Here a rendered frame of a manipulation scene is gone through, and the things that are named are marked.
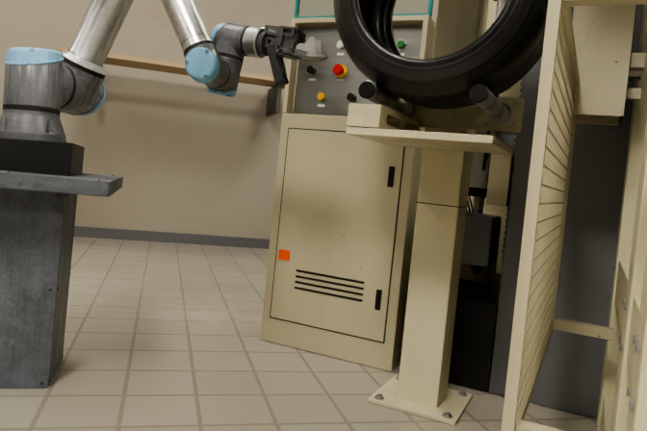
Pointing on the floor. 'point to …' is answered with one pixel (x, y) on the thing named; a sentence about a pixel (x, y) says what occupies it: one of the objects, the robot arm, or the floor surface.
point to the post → (442, 195)
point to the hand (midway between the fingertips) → (322, 59)
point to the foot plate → (458, 400)
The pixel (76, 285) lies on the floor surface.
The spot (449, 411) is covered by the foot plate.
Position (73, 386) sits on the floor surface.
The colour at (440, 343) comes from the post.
